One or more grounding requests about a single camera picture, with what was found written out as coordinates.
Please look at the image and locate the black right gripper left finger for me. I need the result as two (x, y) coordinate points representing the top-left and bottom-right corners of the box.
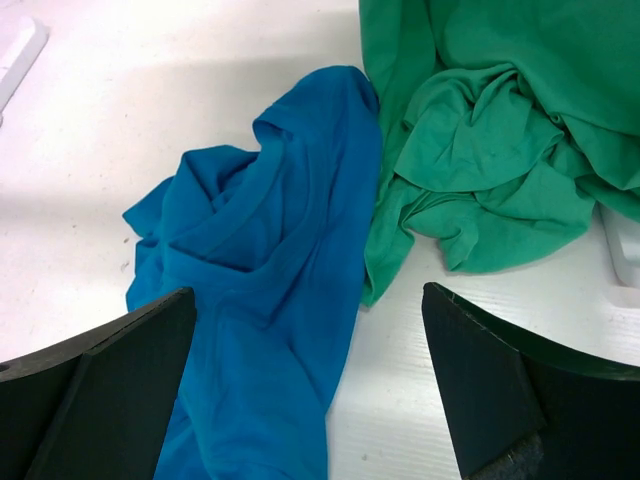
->
(1, 288), (196, 479)

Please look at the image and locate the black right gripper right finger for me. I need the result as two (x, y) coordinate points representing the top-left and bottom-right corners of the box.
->
(422, 282), (639, 479)

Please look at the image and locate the blue t shirt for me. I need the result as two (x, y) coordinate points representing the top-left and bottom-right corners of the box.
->
(123, 66), (382, 479)

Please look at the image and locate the green t shirt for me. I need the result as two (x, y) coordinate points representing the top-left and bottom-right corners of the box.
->
(359, 1), (639, 305)

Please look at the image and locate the white rack base foot right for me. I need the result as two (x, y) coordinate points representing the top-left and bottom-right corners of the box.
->
(600, 205), (640, 289)

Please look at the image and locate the white rack base foot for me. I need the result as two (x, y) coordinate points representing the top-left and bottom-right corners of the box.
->
(600, 205), (640, 289)
(0, 13), (49, 113)

